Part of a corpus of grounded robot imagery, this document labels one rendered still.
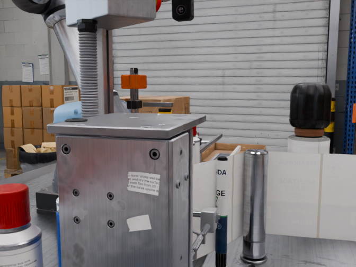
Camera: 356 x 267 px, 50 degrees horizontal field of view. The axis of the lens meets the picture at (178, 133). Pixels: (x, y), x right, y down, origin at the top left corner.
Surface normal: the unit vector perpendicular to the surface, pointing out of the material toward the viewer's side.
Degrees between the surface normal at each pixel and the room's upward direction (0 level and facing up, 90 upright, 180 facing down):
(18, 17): 90
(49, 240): 0
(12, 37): 90
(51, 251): 0
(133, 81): 90
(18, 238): 42
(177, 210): 90
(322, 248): 0
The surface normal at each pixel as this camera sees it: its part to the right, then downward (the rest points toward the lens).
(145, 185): -0.29, 0.13
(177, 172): 0.96, 0.04
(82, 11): -0.78, 0.08
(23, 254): 0.64, 0.11
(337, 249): 0.00, -0.99
